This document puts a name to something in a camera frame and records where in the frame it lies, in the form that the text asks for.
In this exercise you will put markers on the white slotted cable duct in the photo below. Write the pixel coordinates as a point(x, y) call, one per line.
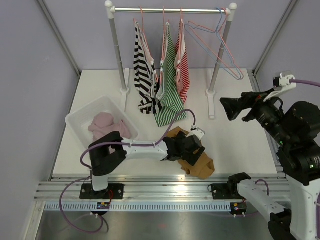
point(139, 206)

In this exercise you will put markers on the tan brown tank top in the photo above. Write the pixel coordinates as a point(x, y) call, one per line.
point(204, 167)

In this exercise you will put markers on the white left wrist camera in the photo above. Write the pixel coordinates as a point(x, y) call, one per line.
point(196, 131)

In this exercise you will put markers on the pink hanger under red top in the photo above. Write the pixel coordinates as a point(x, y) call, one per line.
point(180, 48)

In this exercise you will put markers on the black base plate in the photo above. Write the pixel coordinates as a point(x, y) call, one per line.
point(114, 191)
point(222, 191)

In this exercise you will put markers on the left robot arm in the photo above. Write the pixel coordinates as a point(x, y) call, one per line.
point(107, 153)

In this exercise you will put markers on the pink hanger under black top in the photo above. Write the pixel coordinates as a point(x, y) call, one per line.
point(142, 39)

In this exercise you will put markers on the white plastic basket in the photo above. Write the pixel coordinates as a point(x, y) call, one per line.
point(79, 121)

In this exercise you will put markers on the green white striped tank top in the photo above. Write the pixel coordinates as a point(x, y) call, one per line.
point(168, 95)

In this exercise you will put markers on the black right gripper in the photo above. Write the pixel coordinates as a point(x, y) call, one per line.
point(234, 106)

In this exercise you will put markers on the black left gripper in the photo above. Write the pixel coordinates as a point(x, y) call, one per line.
point(191, 158)

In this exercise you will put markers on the black white striped tank top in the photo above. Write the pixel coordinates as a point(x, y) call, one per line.
point(143, 82)

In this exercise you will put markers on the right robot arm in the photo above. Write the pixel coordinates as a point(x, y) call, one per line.
point(295, 132)

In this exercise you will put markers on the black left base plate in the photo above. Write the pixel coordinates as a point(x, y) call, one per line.
point(114, 191)

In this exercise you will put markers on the white clothes rack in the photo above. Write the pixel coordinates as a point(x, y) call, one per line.
point(223, 59)

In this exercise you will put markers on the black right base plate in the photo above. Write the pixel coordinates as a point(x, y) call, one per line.
point(222, 191)

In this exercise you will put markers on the pink mauve tank top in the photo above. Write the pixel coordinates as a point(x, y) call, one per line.
point(104, 124)

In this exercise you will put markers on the aluminium mounting rail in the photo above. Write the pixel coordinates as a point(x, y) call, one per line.
point(172, 188)

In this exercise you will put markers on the red white striped tank top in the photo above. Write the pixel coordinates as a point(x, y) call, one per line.
point(184, 81)

